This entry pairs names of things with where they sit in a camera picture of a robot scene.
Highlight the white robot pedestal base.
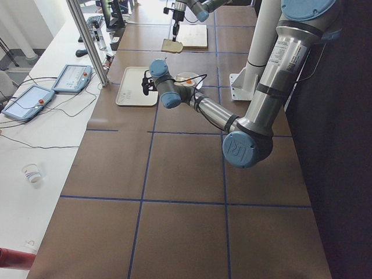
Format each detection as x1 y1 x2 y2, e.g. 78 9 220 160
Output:
229 0 282 101

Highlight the white round plate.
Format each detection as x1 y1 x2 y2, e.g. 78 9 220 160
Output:
175 72 203 90

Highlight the cream bear tray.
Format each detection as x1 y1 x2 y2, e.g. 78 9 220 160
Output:
115 66 158 106

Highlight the near teach pendant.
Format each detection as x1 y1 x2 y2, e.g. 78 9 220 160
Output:
1 85 55 121

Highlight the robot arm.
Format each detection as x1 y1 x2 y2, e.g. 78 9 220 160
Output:
170 0 231 42
142 1 342 169

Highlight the far teach pendant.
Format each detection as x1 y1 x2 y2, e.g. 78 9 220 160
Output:
51 65 92 95

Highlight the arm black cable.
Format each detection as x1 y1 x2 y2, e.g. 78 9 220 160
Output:
174 73 233 131

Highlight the wooden cutting board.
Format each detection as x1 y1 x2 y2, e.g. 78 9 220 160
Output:
177 24 208 48

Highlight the black computer mouse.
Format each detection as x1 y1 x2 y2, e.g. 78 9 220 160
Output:
75 49 88 58

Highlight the bread slice under egg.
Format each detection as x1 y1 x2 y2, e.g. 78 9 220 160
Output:
175 75 191 83

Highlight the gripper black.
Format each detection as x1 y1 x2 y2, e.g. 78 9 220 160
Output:
141 77 157 96
172 9 184 41

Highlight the teach pendant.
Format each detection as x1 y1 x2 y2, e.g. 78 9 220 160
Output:
51 65 92 95
1 85 55 121

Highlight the bread slice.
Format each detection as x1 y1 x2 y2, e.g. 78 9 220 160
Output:
161 38 184 53
175 75 191 83

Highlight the aluminium frame post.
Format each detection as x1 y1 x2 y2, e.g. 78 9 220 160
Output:
66 0 109 87

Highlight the red cylinder object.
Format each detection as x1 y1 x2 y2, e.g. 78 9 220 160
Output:
0 248 36 270

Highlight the black monitor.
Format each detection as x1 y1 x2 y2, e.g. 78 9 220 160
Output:
100 0 126 31

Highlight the paper cup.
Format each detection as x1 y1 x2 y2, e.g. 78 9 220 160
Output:
22 163 43 188

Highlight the black keyboard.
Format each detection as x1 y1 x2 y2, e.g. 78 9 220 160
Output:
86 15 104 28

